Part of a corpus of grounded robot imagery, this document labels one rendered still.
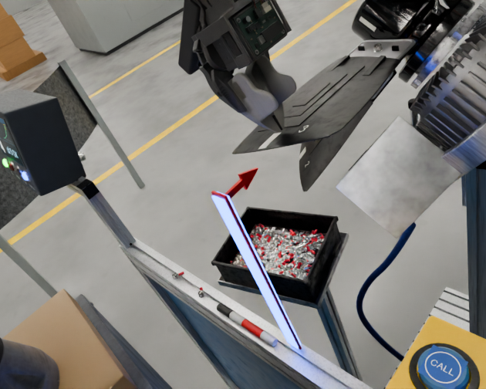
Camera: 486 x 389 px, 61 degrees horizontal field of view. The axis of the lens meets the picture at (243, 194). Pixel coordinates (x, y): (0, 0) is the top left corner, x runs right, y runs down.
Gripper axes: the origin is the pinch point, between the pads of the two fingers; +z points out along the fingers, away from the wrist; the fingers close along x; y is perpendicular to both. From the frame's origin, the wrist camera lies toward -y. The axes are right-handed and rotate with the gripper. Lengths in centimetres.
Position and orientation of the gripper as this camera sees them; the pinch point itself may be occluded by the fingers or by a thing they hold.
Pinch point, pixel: (271, 123)
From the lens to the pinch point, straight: 53.6
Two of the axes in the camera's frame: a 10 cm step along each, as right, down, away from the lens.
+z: 5.3, 7.7, 3.6
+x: 6.5, -6.4, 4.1
